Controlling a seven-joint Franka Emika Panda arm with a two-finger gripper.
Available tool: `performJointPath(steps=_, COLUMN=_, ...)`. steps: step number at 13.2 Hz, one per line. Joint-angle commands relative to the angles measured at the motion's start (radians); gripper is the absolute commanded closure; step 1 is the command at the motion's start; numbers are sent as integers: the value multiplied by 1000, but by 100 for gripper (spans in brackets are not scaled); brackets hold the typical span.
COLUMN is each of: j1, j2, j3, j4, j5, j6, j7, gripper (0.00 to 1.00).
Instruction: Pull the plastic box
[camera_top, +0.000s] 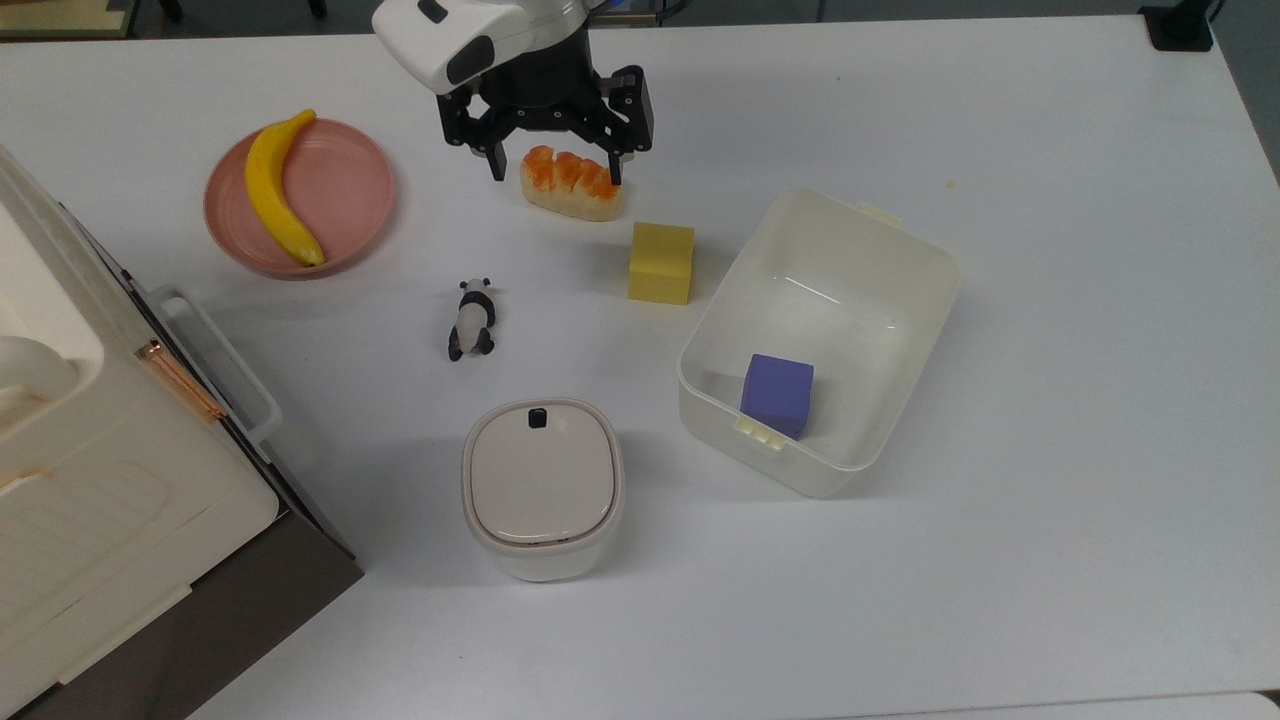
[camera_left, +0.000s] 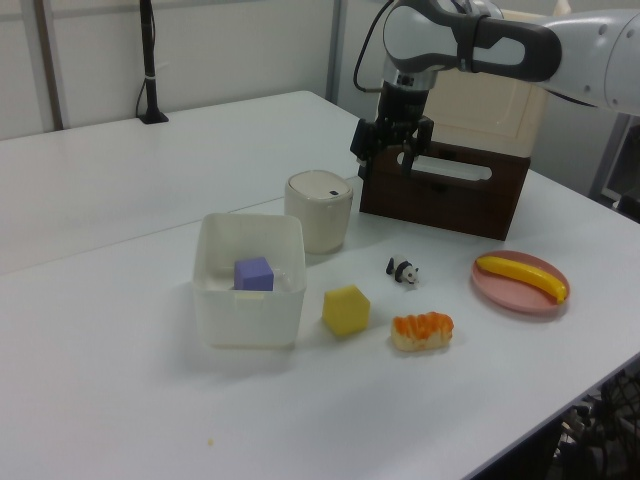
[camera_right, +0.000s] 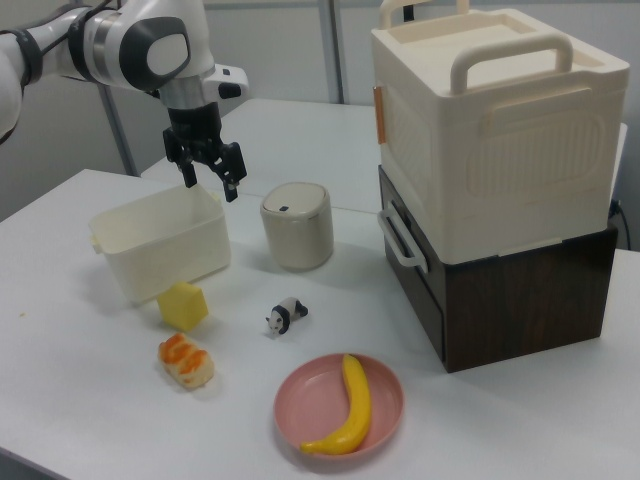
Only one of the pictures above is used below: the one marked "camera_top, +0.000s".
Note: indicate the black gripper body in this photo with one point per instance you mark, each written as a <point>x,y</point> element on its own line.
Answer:
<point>545,95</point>

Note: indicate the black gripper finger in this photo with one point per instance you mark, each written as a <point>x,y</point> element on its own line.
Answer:
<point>632,110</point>
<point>462,120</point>

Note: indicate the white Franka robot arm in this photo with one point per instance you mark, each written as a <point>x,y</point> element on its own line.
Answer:
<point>430,35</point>

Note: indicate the translucent white plastic box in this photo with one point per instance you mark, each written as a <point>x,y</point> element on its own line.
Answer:
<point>850,260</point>

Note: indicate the orange glazed toy bread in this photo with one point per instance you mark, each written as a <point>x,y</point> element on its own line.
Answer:
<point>570,195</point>

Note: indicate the pink plate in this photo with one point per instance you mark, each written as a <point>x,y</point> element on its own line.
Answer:
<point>340,190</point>

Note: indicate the yellow cube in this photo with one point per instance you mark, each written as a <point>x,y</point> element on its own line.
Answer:
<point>661,265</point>

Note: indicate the toy panda figure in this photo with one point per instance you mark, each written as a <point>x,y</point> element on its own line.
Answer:
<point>472,318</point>

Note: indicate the yellow toy banana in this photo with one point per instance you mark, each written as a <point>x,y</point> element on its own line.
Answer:
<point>268,190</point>

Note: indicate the purple cube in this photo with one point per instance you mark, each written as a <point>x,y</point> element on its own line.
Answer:
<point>778,392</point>

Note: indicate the white lidded canister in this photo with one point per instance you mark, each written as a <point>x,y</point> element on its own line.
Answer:
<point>540,480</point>

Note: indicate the wooden furniture piece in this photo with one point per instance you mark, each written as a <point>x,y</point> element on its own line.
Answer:
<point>60,15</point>

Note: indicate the cream and brown toy cabinet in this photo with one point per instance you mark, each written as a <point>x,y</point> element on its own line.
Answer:
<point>110,480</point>

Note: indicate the black table clamp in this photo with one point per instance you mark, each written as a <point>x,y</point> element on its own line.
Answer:
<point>1180,25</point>

